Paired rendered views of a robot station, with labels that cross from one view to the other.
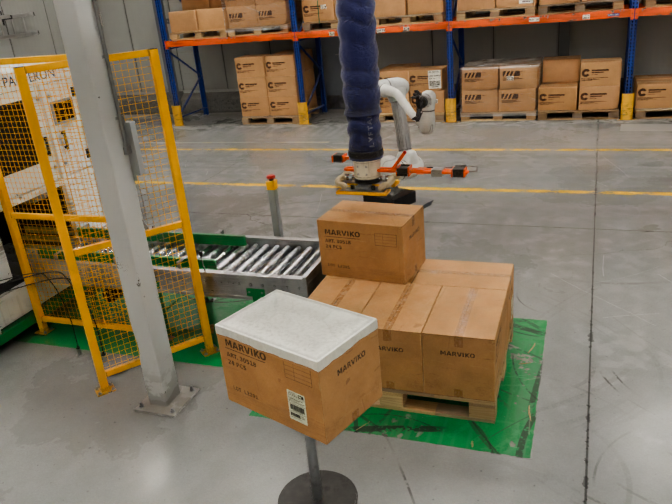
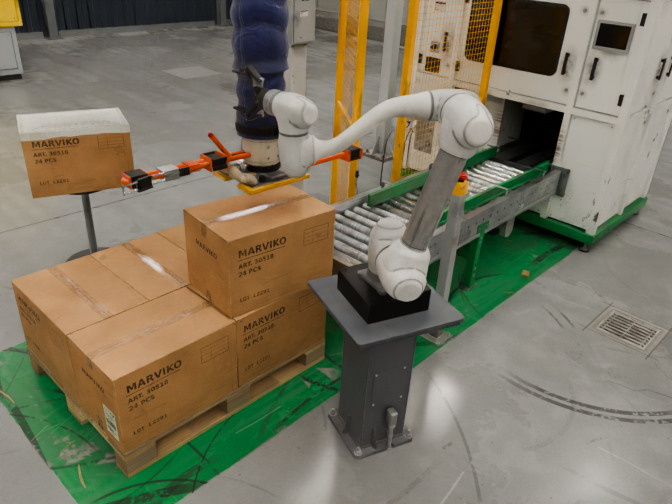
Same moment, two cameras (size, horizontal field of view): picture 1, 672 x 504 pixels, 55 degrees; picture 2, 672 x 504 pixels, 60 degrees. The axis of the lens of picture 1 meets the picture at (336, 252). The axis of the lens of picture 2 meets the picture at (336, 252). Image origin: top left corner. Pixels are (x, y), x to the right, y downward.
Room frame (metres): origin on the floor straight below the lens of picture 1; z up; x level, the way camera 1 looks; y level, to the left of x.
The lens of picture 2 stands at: (5.30, -2.50, 2.11)
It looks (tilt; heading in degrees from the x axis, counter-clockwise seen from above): 29 degrees down; 110
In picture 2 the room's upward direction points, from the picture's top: 3 degrees clockwise
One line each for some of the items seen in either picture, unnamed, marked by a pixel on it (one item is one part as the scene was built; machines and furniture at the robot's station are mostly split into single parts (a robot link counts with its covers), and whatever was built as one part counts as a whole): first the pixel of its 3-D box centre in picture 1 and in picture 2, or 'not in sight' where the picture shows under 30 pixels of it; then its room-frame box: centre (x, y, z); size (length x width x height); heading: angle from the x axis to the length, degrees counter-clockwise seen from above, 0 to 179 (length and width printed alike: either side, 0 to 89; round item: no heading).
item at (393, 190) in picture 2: (119, 260); (435, 171); (4.52, 1.61, 0.60); 1.60 x 0.10 x 0.09; 68
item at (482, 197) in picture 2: (160, 234); (499, 193); (5.02, 1.41, 0.60); 1.60 x 0.10 x 0.09; 68
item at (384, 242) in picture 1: (372, 240); (260, 245); (4.07, -0.25, 0.74); 0.60 x 0.40 x 0.40; 62
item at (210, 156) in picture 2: (404, 170); (214, 160); (3.97, -0.48, 1.24); 0.10 x 0.08 x 0.06; 155
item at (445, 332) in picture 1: (409, 318); (177, 310); (3.67, -0.42, 0.34); 1.20 x 1.00 x 0.40; 68
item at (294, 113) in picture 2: (427, 100); (296, 114); (4.47, -0.72, 1.57); 0.16 x 0.11 x 0.13; 155
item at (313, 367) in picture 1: (299, 360); (77, 150); (2.52, 0.21, 0.82); 0.60 x 0.40 x 0.40; 49
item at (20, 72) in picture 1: (127, 229); (346, 108); (3.91, 1.30, 1.05); 0.87 x 0.10 x 2.10; 120
